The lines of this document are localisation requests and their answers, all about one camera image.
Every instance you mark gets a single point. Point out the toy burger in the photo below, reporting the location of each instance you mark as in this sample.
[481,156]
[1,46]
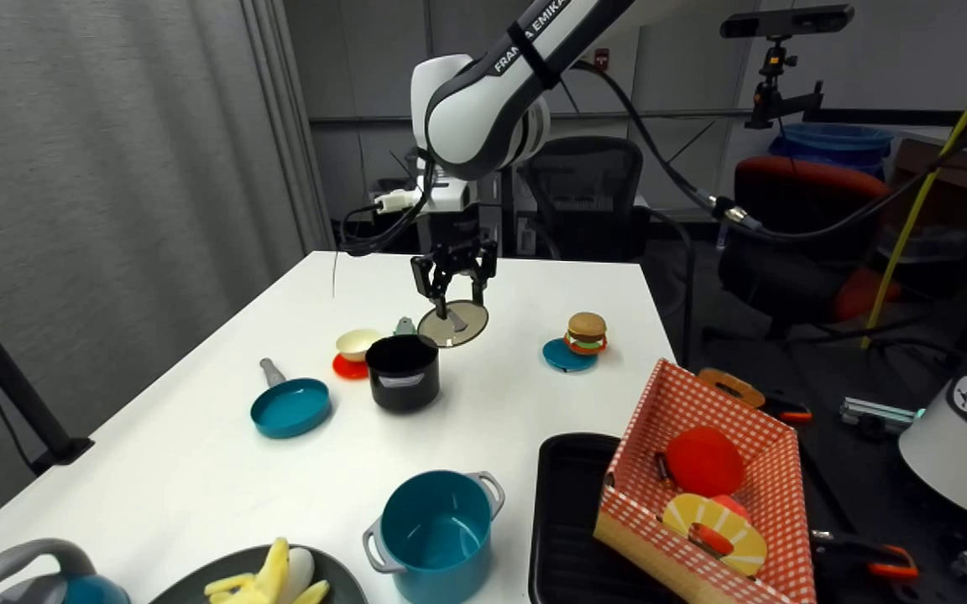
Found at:
[585,332]

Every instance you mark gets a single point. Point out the red toy plate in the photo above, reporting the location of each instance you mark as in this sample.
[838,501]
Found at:
[346,369]

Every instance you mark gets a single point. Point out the teal toy kettle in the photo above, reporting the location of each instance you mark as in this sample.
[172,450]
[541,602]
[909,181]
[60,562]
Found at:
[14,562]

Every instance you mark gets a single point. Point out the black toy pot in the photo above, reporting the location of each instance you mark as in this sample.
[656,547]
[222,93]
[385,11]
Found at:
[406,387]

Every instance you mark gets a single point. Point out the red black office chair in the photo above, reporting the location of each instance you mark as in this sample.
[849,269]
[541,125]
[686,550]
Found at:
[798,269]

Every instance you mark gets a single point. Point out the black mesh office chair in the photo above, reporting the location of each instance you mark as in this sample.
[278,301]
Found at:
[597,202]

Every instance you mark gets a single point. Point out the blue plastic bin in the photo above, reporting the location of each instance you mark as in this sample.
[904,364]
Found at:
[830,146]

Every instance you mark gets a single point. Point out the red checkered basket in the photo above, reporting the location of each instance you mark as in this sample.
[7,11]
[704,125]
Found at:
[777,526]

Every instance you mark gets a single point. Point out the grey curtain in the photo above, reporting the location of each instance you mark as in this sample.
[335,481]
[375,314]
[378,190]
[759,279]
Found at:
[116,170]

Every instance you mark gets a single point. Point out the glass pot lid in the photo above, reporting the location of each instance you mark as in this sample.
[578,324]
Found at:
[457,329]

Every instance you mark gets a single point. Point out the orange black clamp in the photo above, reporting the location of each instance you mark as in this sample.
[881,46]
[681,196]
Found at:
[881,562]
[787,414]

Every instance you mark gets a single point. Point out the yellow toy fruit slice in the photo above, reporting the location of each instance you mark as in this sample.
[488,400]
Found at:
[747,547]

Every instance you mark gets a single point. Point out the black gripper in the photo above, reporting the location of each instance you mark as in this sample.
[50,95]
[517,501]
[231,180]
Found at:
[457,239]

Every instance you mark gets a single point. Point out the red round toy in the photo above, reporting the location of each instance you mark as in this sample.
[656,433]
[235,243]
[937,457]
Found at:
[708,462]

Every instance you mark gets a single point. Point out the black baking tray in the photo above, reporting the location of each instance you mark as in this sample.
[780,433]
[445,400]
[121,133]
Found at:
[569,526]

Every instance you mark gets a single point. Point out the teal toy pot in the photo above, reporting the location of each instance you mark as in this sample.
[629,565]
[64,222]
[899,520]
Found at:
[437,558]

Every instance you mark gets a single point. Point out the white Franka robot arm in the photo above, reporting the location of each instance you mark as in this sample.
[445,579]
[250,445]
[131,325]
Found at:
[472,113]

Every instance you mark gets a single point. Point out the teal toy frying pan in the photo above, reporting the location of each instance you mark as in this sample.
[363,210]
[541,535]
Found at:
[289,410]

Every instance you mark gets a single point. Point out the yellow toy banana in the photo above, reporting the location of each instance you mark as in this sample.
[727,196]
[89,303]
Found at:
[272,571]

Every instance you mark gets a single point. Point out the green bowl with fruit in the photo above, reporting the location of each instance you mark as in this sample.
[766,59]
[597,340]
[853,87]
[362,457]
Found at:
[345,580]

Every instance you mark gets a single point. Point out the cream toy bowl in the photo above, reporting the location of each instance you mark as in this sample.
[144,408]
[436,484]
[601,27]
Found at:
[354,340]

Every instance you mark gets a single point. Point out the brown wooden desk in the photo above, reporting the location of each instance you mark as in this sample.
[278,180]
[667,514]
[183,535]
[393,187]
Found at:
[956,170]

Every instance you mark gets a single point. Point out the black tripod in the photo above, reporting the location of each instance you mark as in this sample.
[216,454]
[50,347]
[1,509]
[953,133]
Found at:
[1,373]

